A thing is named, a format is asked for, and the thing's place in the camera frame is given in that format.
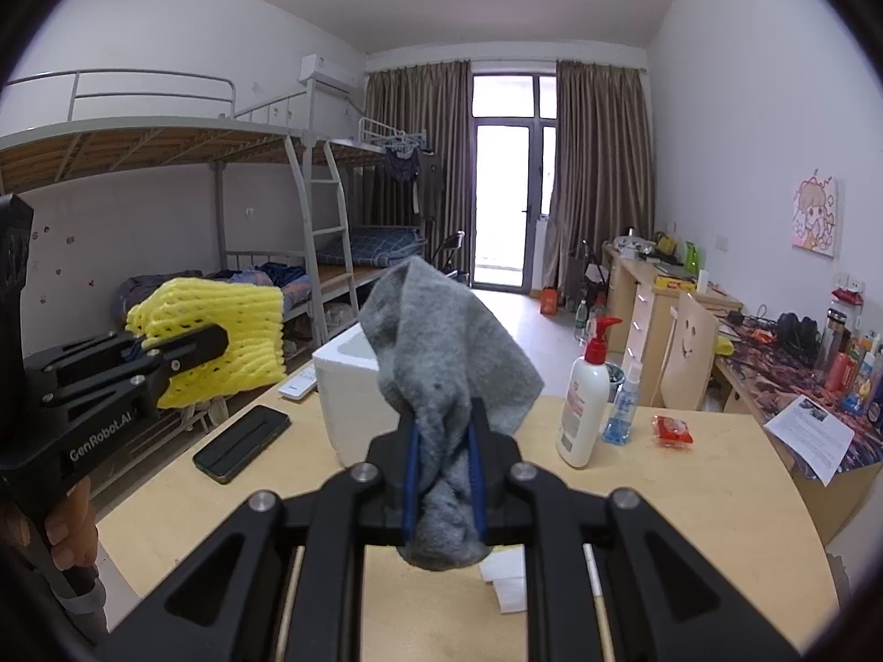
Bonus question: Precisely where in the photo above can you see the hanging dark clothes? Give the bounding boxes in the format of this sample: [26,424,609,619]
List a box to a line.
[382,138,443,211]

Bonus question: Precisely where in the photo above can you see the glass balcony door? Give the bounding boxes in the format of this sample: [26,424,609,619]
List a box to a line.
[470,72,558,291]

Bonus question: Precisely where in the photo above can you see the white tissues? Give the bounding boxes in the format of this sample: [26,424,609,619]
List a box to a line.
[479,543,529,616]

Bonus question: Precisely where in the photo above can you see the white remote control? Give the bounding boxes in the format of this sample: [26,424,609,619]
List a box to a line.
[278,367,320,401]

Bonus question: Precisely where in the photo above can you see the wooden desk with drawers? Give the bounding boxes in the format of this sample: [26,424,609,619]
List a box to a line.
[602,241,742,408]

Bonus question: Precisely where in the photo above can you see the white foam box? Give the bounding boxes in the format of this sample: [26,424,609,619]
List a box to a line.
[312,327,408,470]

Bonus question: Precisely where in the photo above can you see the brown curtain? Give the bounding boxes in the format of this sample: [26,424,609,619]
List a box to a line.
[364,61,474,287]
[555,58,655,297]

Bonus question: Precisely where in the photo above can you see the group of bottles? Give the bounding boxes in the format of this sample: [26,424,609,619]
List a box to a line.
[814,282,883,429]

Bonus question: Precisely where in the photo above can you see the red snack packet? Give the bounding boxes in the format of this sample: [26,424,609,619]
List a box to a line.
[652,415,694,446]

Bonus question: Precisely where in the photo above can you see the person's left hand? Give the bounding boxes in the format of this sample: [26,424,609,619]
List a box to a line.
[41,479,99,570]

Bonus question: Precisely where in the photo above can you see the patterned desk mat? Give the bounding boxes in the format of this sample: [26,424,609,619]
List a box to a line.
[714,310,883,477]

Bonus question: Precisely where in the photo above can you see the printed paper sheet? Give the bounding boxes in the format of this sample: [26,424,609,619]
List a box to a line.
[763,394,857,485]

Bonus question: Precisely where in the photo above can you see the grey metal bunk bed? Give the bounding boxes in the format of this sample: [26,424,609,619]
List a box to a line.
[0,69,360,442]
[324,117,443,305]

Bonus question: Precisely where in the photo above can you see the pink cartoon wall poster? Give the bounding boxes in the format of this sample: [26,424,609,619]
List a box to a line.
[790,175,841,258]

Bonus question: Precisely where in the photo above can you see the blue plaid bedding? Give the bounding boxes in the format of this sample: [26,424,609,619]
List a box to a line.
[313,224,425,266]

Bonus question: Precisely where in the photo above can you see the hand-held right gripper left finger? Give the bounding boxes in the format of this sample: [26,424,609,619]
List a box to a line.
[97,420,422,662]

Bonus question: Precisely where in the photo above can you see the white lotion pump bottle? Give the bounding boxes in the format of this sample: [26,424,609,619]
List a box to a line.
[556,317,624,470]

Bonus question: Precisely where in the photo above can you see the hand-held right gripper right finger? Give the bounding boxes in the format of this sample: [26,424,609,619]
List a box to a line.
[469,400,805,662]

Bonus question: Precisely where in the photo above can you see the blue spray bottle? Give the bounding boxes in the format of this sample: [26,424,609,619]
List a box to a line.
[602,362,644,446]

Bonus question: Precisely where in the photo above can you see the person's left forearm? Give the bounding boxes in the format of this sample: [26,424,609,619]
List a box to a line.
[0,552,108,642]

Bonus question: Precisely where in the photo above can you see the yellow foam net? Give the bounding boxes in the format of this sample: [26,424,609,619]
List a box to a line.
[125,277,287,409]

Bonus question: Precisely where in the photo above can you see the wooden chair with smiley face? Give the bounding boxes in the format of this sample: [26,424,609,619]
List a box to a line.
[658,291,720,411]

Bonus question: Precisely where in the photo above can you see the light wooden desk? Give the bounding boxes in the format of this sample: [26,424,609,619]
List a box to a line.
[724,359,883,546]

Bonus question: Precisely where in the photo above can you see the black smartphone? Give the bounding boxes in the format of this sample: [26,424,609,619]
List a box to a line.
[192,405,292,485]

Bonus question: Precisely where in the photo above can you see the blue and orange quilt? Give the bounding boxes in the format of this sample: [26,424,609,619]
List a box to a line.
[207,263,313,324]

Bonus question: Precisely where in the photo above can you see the grey sock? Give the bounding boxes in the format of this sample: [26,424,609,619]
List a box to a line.
[359,255,546,572]

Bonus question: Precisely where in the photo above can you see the white air conditioner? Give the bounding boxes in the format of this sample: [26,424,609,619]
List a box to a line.
[298,54,354,94]

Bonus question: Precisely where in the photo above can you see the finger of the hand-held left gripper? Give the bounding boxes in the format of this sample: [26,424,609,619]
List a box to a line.
[41,323,230,421]
[24,329,149,387]

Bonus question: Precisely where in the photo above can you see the black folding chair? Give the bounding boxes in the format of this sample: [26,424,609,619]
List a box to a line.
[431,231,471,287]

